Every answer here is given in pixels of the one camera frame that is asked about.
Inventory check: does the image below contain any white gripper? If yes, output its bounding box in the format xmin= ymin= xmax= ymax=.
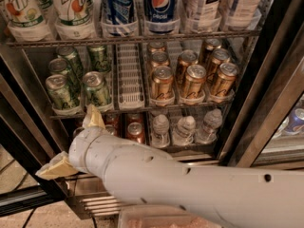
xmin=35 ymin=104 xmax=109 ymax=181

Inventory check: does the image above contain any green can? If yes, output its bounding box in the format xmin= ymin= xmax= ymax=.
xmin=56 ymin=46 xmax=84 ymax=79
xmin=87 ymin=45 xmax=111 ymax=73
xmin=83 ymin=71 xmax=111 ymax=106
xmin=48 ymin=58 xmax=81 ymax=93
xmin=46 ymin=74 xmax=80 ymax=110

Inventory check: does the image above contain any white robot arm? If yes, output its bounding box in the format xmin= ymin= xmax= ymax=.
xmin=36 ymin=105 xmax=304 ymax=228

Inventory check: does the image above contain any front left red can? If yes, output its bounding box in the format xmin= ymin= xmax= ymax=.
xmin=72 ymin=127 xmax=85 ymax=139

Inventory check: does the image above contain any red can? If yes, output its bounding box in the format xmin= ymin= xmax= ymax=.
xmin=126 ymin=122 xmax=145 ymax=143
xmin=72 ymin=127 xmax=85 ymax=139
xmin=105 ymin=124 xmax=119 ymax=137

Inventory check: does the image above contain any front middle red can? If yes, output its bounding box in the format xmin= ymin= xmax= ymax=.
xmin=105 ymin=124 xmax=119 ymax=137

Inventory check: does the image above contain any open fridge door left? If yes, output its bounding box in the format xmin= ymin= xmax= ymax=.
xmin=0 ymin=60 xmax=67 ymax=217

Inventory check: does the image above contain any front right red can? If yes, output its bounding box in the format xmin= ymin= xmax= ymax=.
xmin=126 ymin=122 xmax=145 ymax=143

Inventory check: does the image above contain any front left gold can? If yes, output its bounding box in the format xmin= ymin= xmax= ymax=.
xmin=151 ymin=66 xmax=173 ymax=101

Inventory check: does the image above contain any gold can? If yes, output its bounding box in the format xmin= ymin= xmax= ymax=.
xmin=207 ymin=48 xmax=230 ymax=83
xmin=210 ymin=63 xmax=238 ymax=97
xmin=147 ymin=42 xmax=166 ymax=55
xmin=149 ymin=51 xmax=170 ymax=71
xmin=180 ymin=65 xmax=206 ymax=99
xmin=151 ymin=66 xmax=173 ymax=101
xmin=199 ymin=38 xmax=221 ymax=64
xmin=176 ymin=49 xmax=199 ymax=84

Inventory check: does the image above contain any back left gold can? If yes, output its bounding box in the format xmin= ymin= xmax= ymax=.
xmin=147 ymin=42 xmax=166 ymax=55

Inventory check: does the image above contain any front middle gold can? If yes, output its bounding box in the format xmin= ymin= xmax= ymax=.
xmin=180 ymin=65 xmax=206 ymax=99

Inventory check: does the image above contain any back right gold can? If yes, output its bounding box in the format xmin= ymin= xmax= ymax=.
xmin=199 ymin=38 xmax=221 ymax=64

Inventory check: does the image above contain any front right gold can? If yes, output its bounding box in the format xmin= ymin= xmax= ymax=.
xmin=210 ymin=63 xmax=238 ymax=97

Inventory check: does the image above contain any glass fridge door right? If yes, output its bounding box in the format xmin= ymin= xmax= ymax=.
xmin=218 ymin=19 xmax=304 ymax=171

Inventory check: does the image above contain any blue can behind door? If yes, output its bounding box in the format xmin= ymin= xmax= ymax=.
xmin=284 ymin=107 xmax=304 ymax=135

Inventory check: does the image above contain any left water bottle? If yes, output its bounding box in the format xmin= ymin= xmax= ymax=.
xmin=151 ymin=114 xmax=169 ymax=148

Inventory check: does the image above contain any water bottle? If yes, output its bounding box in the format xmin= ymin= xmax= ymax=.
xmin=151 ymin=114 xmax=169 ymax=148
xmin=172 ymin=116 xmax=196 ymax=146
xmin=195 ymin=108 xmax=222 ymax=144

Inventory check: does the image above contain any clear plastic food container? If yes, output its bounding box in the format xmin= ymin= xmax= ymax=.
xmin=118 ymin=205 xmax=222 ymax=228

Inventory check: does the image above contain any middle water bottle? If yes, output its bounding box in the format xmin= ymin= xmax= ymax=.
xmin=172 ymin=116 xmax=196 ymax=146

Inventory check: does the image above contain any left pepsi bottle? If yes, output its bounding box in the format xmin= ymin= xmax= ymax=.
xmin=104 ymin=0 xmax=135 ymax=36

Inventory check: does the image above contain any pepsi bottle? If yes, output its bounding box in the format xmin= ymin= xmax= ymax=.
xmin=104 ymin=0 xmax=135 ymax=36
xmin=143 ymin=0 xmax=177 ymax=33

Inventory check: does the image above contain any right 7up bottle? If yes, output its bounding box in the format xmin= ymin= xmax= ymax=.
xmin=53 ymin=0 xmax=96 ymax=40

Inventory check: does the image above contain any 7up bottle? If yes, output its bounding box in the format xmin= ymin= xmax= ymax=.
xmin=53 ymin=0 xmax=96 ymax=40
xmin=1 ymin=0 xmax=49 ymax=42

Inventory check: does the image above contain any right water bottle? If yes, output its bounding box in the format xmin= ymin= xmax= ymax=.
xmin=195 ymin=108 xmax=222 ymax=144

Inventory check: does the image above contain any left 7up bottle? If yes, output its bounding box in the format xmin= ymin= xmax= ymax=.
xmin=1 ymin=0 xmax=49 ymax=42

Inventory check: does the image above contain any right pepsi bottle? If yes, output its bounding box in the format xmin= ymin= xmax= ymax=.
xmin=143 ymin=0 xmax=177 ymax=33

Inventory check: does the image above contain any left white tea bottle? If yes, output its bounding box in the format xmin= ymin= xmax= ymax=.
xmin=185 ymin=0 xmax=219 ymax=32

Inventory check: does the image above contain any white tea bottle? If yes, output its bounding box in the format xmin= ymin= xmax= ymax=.
xmin=223 ymin=0 xmax=260 ymax=31
xmin=185 ymin=0 xmax=219 ymax=32

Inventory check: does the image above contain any right white tea bottle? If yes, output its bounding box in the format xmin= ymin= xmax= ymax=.
xmin=223 ymin=0 xmax=260 ymax=31

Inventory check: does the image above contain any upper wire shelf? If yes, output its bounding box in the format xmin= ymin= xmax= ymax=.
xmin=5 ymin=29 xmax=260 ymax=48

